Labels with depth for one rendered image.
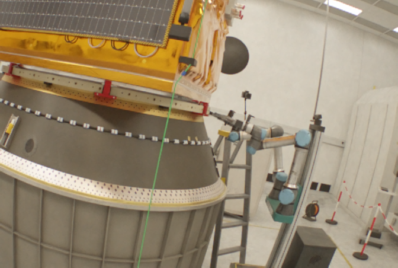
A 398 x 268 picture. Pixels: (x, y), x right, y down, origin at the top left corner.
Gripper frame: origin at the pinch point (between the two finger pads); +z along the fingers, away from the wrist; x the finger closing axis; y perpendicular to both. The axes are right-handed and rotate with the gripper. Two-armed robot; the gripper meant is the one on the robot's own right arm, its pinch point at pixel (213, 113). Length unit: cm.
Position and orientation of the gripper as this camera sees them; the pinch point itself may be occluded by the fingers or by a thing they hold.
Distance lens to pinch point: 310.7
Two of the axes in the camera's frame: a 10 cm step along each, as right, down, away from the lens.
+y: -3.8, 9.3, -0.1
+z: -8.5, -3.5, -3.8
